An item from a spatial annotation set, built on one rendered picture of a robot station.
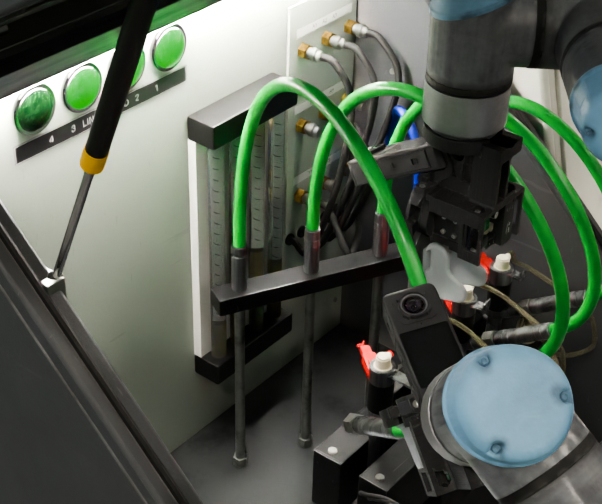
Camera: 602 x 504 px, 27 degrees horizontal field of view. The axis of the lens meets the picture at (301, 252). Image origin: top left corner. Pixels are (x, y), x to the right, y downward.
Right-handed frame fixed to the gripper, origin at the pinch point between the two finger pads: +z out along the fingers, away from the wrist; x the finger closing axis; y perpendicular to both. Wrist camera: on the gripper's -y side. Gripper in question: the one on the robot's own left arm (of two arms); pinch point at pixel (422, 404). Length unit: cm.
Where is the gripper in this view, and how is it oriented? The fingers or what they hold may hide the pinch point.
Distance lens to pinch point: 112.5
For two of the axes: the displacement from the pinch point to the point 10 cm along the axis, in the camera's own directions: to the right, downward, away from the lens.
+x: 9.4, -3.1, 1.0
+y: 3.3, 9.3, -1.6
